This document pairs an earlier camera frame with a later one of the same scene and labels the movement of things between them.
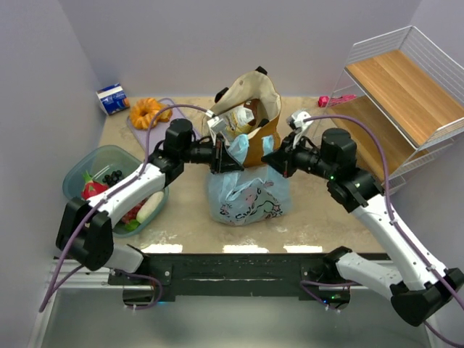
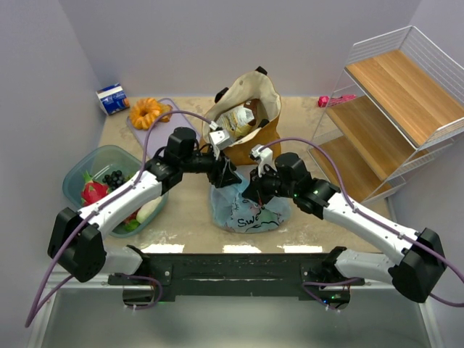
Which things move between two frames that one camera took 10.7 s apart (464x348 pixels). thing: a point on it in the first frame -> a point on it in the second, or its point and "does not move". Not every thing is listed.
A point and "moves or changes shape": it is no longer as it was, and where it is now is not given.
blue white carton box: (113, 98) does not move
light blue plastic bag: (250, 195) moves or changes shape
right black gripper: (287, 158) -> (261, 185)
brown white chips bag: (237, 118) does not move
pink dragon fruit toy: (91, 187) does not move
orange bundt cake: (143, 111) does not move
